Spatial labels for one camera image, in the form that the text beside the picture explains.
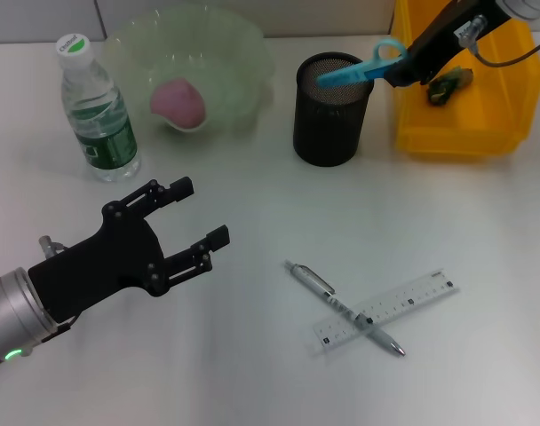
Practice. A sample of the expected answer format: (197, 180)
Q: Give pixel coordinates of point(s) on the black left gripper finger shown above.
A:
(168, 193)
(194, 262)

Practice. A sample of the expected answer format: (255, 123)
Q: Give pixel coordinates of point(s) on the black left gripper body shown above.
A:
(101, 266)

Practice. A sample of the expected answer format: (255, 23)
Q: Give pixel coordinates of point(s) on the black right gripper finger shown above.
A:
(399, 75)
(422, 76)

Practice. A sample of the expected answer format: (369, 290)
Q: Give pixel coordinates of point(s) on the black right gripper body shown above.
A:
(452, 31)

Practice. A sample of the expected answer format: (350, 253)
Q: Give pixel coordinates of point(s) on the green silver plastic wrapper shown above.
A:
(447, 86)

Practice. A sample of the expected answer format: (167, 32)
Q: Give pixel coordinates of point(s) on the blue scissors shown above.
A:
(341, 77)

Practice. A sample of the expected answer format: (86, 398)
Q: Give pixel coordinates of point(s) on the clear water bottle green label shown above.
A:
(105, 133)

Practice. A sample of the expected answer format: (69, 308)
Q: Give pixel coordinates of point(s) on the black mesh pen holder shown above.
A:
(327, 124)

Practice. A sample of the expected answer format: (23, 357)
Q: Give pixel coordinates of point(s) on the silver ballpoint pen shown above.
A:
(323, 288)

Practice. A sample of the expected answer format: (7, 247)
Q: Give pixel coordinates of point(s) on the green translucent fruit bowl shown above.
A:
(234, 53)

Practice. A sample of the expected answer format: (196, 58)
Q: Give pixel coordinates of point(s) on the transparent plastic ruler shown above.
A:
(412, 302)

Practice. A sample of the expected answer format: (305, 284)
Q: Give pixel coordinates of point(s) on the yellow plastic bin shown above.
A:
(474, 115)

